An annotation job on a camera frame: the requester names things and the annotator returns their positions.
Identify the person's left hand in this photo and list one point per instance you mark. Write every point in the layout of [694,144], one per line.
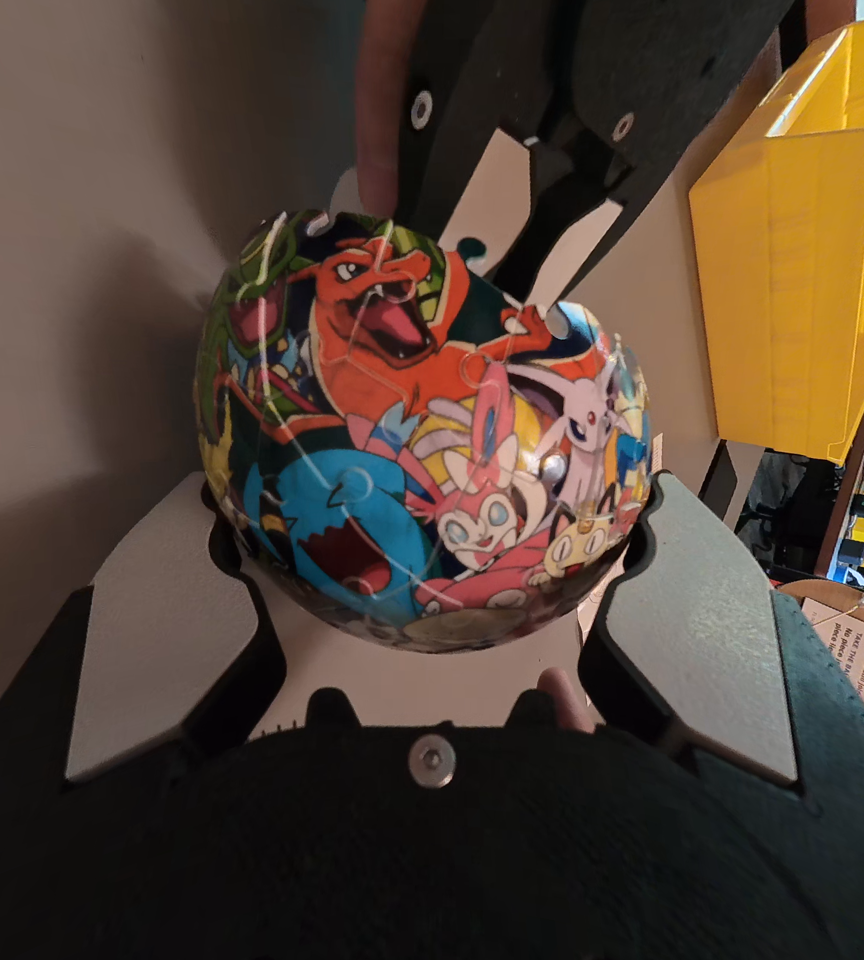
[387,112]

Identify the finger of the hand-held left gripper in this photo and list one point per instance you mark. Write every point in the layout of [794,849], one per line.
[488,195]
[589,232]

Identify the wooden display board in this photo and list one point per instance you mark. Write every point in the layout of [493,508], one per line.
[814,596]

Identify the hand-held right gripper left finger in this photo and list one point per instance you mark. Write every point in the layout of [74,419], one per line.
[154,637]

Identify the colourful puzzle ball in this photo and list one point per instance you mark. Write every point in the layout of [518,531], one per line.
[417,450]

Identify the person's right hand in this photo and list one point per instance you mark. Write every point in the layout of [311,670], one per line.
[567,701]

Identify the yellow plastic bin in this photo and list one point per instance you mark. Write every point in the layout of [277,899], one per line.
[792,285]

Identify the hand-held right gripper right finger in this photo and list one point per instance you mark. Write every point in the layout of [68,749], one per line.
[702,637]

